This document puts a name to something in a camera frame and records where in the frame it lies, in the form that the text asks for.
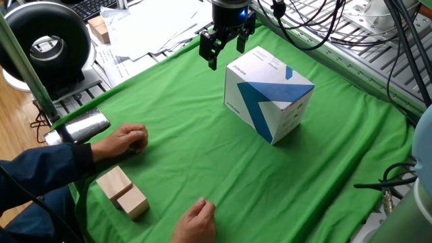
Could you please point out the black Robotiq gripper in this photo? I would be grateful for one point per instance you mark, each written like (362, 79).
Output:
(227, 17)

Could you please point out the printed white paper sheet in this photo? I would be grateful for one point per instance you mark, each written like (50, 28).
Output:
(125, 69)

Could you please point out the white blue cardboard box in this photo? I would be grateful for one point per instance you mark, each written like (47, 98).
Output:
(266, 77)

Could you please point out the long wooden block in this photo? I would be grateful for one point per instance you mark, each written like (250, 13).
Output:
(113, 182)

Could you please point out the green cloth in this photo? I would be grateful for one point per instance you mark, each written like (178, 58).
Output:
(202, 162)

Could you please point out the black keyboard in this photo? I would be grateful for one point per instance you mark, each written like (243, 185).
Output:
(92, 6)

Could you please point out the person's left hand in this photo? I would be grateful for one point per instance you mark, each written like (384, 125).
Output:
(121, 140)

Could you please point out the left forearm blue sleeve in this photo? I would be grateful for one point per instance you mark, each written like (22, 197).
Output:
(40, 168)

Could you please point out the wooden cube block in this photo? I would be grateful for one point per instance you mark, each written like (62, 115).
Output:
(133, 202)

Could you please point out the silver metal connector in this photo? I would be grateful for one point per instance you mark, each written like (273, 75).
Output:
(388, 202)

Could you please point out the pile of white papers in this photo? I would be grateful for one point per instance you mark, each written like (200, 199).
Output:
(152, 27)

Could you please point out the aluminium frame post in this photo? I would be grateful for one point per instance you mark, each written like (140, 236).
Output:
(27, 67)

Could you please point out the silver perforated mounting plate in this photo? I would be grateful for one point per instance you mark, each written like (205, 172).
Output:
(357, 17)

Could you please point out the chrome metal cylinder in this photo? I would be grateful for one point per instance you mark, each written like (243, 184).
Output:
(79, 126)

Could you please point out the white round device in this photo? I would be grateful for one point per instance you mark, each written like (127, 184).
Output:
(388, 13)

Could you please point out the person's right hand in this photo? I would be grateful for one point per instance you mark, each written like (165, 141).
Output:
(197, 224)

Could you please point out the dark blue trousers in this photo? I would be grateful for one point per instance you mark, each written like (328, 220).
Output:
(30, 224)

